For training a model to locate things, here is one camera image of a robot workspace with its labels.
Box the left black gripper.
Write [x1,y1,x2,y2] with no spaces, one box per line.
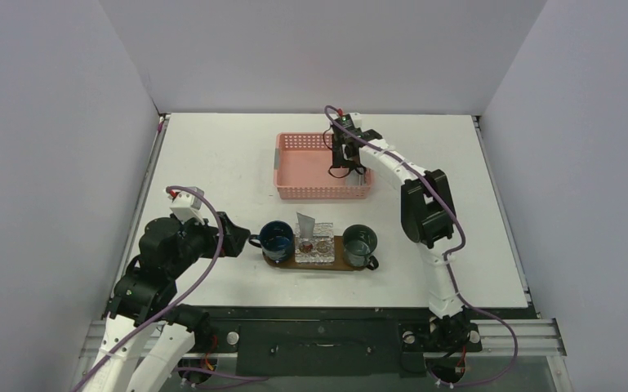
[167,211,249,278]

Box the dark blue mug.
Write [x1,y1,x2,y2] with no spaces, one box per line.
[248,220,295,263]

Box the pink perforated plastic basket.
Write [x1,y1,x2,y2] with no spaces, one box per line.
[274,132,374,200]

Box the red cap toothpaste tube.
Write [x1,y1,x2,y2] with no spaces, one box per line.
[296,212,315,254]

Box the dark green mug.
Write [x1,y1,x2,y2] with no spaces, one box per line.
[342,225,379,270]

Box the brown oval wooden tray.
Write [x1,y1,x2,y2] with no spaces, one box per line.
[262,251,367,272]

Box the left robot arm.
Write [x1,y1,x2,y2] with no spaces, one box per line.
[73,212,251,391]

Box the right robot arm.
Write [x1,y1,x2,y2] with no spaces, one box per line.
[331,116,469,351]

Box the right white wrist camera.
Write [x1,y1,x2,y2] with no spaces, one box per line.
[345,113,363,127]

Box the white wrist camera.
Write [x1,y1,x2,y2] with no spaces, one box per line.
[167,190,203,223]
[345,113,363,127]

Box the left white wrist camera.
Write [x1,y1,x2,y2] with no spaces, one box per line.
[167,190,203,223]

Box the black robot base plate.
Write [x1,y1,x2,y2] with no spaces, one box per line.
[177,306,483,377]

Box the aluminium rail frame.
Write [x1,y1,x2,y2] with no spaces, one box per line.
[475,318,567,357]

